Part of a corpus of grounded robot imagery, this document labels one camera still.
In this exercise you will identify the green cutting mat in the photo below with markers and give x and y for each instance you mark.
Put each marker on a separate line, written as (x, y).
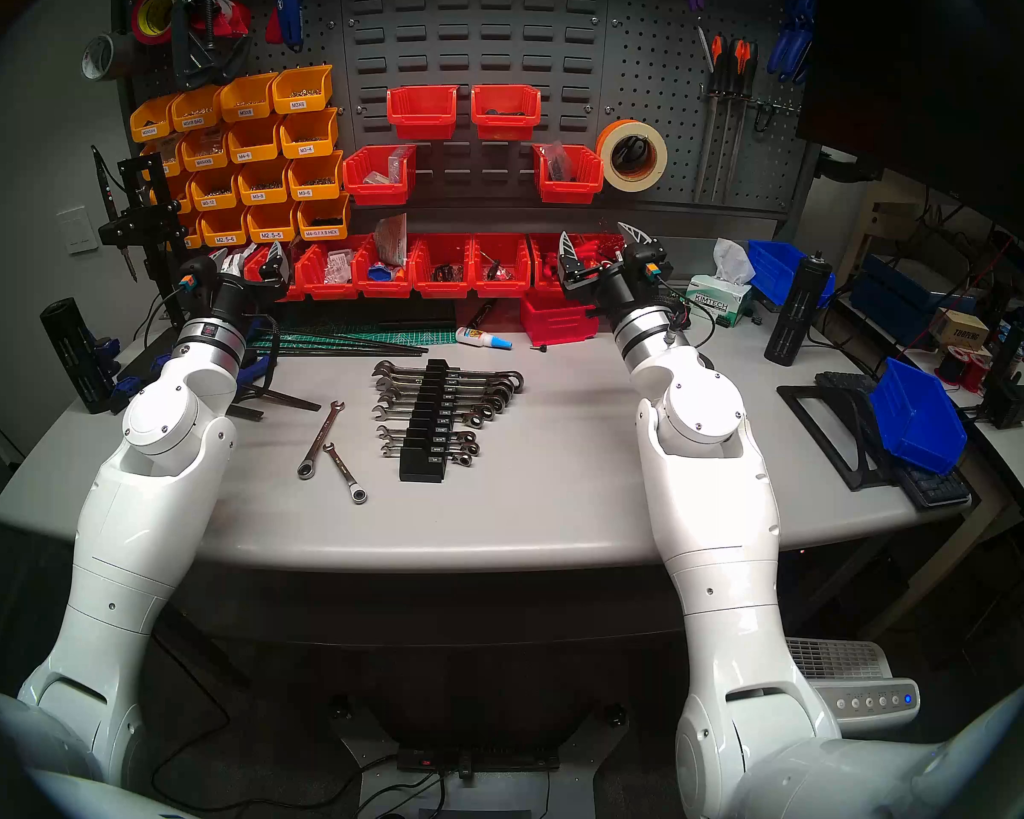
(435, 337)

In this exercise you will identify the blue bar clamp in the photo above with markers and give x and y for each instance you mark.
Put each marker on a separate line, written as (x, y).
(128, 392)

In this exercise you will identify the black marker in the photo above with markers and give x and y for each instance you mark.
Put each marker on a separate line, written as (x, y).
(478, 316)

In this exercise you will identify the white glue bottle blue cap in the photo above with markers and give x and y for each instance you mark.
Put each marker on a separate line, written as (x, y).
(478, 338)

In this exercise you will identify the red plastic bin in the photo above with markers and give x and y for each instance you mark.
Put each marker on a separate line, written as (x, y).
(442, 287)
(568, 190)
(557, 322)
(602, 247)
(501, 287)
(384, 287)
(253, 270)
(422, 113)
(380, 190)
(546, 271)
(505, 113)
(326, 288)

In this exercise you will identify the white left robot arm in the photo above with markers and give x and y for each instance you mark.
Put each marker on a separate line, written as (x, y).
(136, 527)

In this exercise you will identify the blue plastic bin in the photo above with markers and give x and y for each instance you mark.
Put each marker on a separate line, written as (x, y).
(917, 416)
(776, 267)

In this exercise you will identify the white air purifier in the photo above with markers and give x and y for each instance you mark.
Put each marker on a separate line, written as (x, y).
(853, 681)

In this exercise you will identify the black monitor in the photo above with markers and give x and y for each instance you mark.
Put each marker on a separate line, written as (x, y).
(930, 84)

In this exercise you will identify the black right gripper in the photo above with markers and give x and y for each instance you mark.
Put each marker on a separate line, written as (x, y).
(623, 288)

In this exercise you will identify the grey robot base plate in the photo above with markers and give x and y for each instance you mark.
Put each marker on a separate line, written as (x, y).
(576, 783)

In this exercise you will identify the grey tape roll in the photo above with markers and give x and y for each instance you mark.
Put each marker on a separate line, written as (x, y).
(121, 54)

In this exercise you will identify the yellow screw bin M4-0.7 hex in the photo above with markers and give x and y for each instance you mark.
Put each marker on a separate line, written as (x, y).
(322, 217)

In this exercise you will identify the black frame stand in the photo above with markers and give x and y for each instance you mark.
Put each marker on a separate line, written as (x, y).
(836, 438)

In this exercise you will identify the black ribbed bottle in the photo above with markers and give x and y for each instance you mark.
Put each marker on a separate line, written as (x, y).
(798, 314)

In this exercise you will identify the grey tool wall panel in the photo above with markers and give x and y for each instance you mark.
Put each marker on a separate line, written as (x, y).
(657, 75)

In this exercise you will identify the yellow screw bin M3-12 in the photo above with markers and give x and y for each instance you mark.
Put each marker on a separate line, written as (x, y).
(213, 190)

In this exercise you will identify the dark blue storage bin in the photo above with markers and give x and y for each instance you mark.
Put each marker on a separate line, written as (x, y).
(896, 293)

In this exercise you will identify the black wrench holder case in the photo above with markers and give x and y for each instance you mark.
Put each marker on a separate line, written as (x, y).
(421, 472)

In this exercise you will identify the black power strip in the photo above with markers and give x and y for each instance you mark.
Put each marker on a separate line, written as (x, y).
(478, 758)

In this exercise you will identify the small chrome ratcheting wrench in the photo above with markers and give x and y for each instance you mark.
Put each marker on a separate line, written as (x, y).
(344, 472)

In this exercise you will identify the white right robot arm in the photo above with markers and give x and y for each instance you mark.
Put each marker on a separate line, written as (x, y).
(717, 502)

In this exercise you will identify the black articulated holder stand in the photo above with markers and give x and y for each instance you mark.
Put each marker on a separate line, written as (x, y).
(141, 220)

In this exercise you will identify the blue red hand tool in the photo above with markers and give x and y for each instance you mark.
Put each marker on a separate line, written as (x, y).
(290, 7)

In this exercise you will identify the red hanging tool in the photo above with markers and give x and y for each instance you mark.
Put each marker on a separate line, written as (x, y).
(230, 20)

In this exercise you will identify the yellow screw bin M2.5-6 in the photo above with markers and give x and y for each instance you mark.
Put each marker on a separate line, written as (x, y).
(222, 227)

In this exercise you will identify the yellow screw bin M3-6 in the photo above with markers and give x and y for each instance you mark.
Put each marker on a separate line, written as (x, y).
(314, 176)

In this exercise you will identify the red yellow tape roll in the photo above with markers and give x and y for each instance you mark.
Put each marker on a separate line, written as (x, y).
(141, 24)

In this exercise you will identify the yellow screw bin M2.5-5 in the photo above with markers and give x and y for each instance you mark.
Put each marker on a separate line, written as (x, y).
(270, 223)

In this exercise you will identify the orange black screwdriver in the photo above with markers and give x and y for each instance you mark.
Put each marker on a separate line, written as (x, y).
(717, 66)
(742, 62)

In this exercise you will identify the white light switch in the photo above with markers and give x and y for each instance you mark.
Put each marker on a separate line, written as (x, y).
(77, 230)

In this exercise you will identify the black keyboard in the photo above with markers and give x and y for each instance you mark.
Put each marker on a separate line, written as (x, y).
(934, 487)

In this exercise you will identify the medium chrome ratcheting wrench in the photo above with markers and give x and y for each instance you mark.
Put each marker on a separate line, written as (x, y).
(320, 440)

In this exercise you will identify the tall clear parts bag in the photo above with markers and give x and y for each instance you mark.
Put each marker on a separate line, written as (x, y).
(390, 239)

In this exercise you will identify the beige masking tape roll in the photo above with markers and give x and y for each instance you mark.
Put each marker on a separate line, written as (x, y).
(659, 156)

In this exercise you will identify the small cardboard box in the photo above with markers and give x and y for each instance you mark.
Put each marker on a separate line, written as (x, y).
(960, 329)

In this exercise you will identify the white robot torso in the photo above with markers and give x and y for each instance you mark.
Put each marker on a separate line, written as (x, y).
(94, 802)

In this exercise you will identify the white tissue sheet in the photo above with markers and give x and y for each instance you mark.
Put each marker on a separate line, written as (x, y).
(731, 261)

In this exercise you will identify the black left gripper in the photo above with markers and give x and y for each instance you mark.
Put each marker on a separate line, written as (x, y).
(230, 295)

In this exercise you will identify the clear plastic parts bag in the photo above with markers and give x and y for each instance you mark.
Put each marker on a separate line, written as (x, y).
(390, 167)
(555, 160)
(339, 267)

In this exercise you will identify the yellow screw bin M3-8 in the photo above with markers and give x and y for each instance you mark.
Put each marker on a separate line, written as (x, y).
(263, 183)

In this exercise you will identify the yellow screw bin M3-4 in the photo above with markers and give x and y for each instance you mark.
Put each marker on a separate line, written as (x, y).
(309, 133)

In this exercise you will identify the black ribbed cylinder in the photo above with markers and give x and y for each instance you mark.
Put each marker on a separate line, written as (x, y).
(77, 352)

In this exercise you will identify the yellow screw bin M4-6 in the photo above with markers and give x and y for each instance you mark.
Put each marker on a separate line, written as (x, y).
(254, 141)

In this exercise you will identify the Kimtech tissue box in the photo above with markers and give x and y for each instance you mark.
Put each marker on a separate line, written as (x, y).
(719, 301)

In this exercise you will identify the black hanging clamp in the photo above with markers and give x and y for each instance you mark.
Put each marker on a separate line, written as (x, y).
(209, 49)

